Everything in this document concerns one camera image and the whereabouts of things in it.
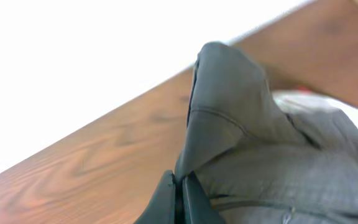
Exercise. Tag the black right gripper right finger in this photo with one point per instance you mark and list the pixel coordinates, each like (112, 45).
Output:
(197, 207)

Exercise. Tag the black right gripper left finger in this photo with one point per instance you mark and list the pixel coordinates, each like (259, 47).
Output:
(161, 207)

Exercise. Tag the grey shorts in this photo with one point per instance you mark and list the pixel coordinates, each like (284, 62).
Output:
(257, 163)

